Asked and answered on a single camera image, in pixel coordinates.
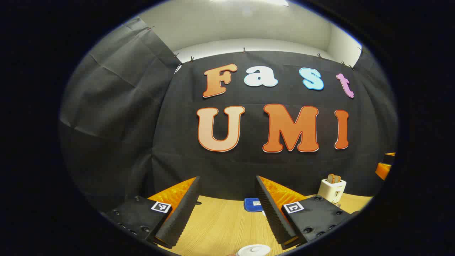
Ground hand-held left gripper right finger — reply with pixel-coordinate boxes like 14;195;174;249
255;175;360;250

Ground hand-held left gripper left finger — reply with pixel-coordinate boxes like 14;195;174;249
101;176;200;249

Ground blue folded cloth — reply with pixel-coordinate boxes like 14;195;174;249
244;198;263;213

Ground white toaster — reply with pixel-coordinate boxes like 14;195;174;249
317;178;347;204

